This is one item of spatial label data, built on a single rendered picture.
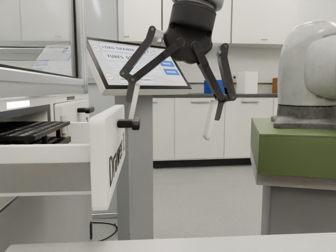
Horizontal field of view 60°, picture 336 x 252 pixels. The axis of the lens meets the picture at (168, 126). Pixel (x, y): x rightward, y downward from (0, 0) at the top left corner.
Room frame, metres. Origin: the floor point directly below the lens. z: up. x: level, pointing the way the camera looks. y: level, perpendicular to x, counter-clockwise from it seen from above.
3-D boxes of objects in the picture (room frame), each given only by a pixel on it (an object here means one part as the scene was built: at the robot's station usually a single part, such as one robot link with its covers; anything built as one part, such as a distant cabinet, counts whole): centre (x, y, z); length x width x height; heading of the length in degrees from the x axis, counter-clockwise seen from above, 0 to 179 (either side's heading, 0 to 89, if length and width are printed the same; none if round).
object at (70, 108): (0.77, 0.25, 0.87); 0.29 x 0.02 x 0.11; 4
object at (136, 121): (0.47, 0.06, 0.91); 0.07 x 0.04 x 0.01; 4
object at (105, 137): (0.47, 0.09, 0.87); 0.29 x 0.02 x 0.11; 4
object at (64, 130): (0.54, 0.19, 0.89); 0.01 x 0.01 x 0.05
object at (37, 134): (0.46, 0.19, 0.90); 0.18 x 0.02 x 0.01; 4
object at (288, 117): (0.83, -0.39, 0.89); 0.22 x 0.18 x 0.06; 163
